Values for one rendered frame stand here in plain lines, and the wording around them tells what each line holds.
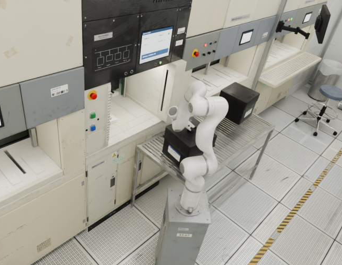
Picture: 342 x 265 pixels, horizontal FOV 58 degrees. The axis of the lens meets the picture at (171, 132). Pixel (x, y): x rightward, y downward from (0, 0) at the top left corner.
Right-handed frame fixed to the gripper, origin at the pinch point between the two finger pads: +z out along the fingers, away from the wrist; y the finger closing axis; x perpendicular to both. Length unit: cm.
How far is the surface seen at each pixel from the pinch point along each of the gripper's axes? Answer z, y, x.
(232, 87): 62, 33, -59
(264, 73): 142, 59, -114
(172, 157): 7.4, 0.2, 25.7
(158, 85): -6.9, 45.8, -9.5
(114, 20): -90, 28, -16
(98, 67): -79, 27, 10
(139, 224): 52, 7, 95
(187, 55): -13, 37, -41
